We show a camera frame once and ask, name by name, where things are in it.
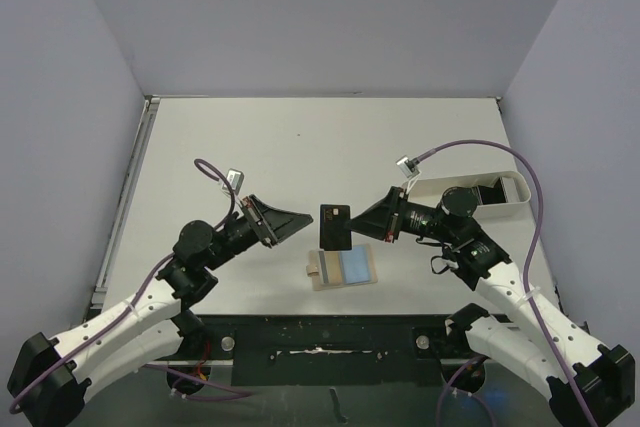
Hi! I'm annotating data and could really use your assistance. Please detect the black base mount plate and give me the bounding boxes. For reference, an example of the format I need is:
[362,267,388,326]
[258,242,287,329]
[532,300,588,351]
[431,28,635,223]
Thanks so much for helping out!
[167,314,473,387]

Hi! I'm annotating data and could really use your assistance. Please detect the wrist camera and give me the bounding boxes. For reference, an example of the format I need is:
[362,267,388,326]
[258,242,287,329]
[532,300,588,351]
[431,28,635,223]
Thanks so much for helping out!
[220,169,245,195]
[396,156,421,194]

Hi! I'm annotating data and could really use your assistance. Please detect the white plastic tray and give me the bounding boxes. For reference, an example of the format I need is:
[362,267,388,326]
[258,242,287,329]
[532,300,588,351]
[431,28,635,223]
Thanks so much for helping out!
[409,171,532,220]

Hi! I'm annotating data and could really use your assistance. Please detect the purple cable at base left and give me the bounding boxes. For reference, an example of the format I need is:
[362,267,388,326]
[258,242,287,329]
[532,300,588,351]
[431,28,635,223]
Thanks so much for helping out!
[144,364,254,402]

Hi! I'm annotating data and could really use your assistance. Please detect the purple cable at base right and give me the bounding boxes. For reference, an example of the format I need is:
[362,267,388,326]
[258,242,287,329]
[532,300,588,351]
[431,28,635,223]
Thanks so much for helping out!
[437,354,499,427]

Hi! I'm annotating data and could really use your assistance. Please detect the black credit card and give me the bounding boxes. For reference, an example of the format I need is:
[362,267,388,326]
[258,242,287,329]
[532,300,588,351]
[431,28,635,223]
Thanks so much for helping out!
[319,204,352,251]

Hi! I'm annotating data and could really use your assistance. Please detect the black cards in tray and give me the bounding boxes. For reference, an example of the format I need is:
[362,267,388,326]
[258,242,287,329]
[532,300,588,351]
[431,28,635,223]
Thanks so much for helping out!
[474,184,505,205]

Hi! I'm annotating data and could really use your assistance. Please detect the beige card holder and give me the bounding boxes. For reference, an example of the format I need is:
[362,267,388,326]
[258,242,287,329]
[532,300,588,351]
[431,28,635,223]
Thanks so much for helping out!
[306,244,378,291]

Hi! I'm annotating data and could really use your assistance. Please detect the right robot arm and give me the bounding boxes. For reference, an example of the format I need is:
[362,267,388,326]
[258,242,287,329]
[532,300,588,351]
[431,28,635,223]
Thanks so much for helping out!
[348,187,635,426]

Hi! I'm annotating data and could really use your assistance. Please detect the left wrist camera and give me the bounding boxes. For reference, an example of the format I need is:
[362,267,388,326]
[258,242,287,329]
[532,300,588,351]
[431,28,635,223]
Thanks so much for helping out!
[220,169,245,195]

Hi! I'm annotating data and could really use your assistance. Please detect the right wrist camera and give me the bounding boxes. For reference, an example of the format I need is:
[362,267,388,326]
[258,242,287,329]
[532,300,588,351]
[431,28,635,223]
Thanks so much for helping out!
[396,156,421,194]

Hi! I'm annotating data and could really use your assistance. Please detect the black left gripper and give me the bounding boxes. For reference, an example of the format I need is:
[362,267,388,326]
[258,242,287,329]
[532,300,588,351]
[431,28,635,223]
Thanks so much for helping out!
[204,194,312,270]

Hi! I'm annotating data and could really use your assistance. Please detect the aluminium table frame rail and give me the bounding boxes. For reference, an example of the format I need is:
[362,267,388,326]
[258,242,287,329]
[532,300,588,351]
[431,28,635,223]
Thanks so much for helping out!
[91,96,160,306]

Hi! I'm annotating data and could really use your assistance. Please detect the yellow credit card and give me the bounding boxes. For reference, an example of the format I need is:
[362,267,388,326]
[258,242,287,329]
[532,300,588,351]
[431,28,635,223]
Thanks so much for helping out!
[319,251,343,286]

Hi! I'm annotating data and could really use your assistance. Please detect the purple cable at base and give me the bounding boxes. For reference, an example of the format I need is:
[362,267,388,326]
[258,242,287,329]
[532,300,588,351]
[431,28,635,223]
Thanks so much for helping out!
[144,364,254,402]
[437,354,499,427]

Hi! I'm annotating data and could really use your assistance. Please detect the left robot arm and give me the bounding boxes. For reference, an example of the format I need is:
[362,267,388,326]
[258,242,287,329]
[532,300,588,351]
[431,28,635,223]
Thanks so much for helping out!
[7,195,313,426]

